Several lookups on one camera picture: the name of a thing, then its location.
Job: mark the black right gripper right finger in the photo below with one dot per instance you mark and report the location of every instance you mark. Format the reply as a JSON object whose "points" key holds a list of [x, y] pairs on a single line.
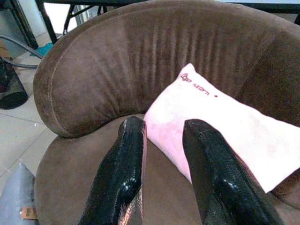
{"points": [[218, 178]]}

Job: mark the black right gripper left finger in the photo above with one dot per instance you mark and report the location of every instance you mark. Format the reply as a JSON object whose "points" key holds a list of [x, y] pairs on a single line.
{"points": [[119, 168]]}

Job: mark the grey pillow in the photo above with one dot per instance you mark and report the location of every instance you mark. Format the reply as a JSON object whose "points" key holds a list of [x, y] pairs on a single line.
{"points": [[14, 194]]}

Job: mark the pink pillow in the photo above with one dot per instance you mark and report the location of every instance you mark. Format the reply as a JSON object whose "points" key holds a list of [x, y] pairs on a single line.
{"points": [[234, 131]]}

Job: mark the brown round sofa chair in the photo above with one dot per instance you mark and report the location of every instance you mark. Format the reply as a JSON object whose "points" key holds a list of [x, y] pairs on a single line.
{"points": [[105, 70]]}

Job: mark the black bin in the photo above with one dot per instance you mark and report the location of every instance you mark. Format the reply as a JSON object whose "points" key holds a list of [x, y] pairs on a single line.
{"points": [[11, 98]]}

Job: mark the teal cloth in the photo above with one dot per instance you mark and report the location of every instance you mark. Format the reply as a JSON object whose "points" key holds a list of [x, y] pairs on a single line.
{"points": [[44, 50]]}

